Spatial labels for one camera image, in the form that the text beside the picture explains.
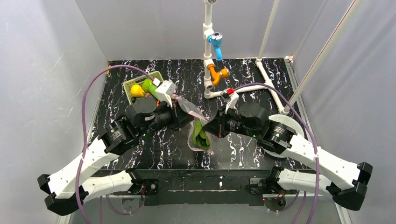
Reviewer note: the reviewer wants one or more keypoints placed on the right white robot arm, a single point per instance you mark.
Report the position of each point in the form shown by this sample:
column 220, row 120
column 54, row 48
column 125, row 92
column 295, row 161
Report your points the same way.
column 346, row 183

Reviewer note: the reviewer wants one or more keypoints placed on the clear zip top bag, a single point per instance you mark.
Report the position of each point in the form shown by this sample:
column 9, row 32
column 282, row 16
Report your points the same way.
column 198, row 115

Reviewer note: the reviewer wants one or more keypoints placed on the green plastic basket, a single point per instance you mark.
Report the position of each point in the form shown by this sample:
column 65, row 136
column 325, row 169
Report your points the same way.
column 127, row 85

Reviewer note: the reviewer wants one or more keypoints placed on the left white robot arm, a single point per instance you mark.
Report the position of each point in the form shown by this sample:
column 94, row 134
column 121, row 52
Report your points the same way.
column 75, row 184

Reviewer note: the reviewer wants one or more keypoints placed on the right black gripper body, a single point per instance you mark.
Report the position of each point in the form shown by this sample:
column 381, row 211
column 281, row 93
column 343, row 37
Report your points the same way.
column 221, row 124

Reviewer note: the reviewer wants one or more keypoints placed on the blue faucet valve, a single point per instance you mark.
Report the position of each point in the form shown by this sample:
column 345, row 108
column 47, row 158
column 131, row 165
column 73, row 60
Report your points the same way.
column 215, row 40

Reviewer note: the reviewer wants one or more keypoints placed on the green lime toy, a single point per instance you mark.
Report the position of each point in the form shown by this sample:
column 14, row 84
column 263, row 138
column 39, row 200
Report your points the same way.
column 147, row 85

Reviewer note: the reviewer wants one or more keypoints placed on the white round perforated plate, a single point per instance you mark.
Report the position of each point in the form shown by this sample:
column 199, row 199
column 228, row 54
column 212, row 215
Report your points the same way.
column 277, row 138

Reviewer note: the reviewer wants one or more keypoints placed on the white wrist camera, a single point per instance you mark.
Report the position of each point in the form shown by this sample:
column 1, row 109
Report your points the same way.
column 164, row 90
column 231, row 97

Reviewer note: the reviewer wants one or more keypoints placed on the yellow pear toy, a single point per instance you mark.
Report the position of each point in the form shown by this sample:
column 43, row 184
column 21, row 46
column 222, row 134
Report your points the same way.
column 136, row 91

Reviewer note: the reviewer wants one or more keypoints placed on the orange faucet valve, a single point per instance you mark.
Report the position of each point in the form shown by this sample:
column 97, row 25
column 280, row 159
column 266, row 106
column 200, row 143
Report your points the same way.
column 217, row 75

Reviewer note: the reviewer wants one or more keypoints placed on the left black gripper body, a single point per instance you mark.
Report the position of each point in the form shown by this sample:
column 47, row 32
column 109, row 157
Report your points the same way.
column 177, row 114

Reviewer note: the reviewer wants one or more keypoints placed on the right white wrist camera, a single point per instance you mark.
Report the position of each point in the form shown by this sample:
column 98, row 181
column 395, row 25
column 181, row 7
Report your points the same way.
column 231, row 97

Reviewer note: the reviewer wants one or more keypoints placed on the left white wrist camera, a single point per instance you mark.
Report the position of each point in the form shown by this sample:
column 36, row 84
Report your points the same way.
column 164, row 90

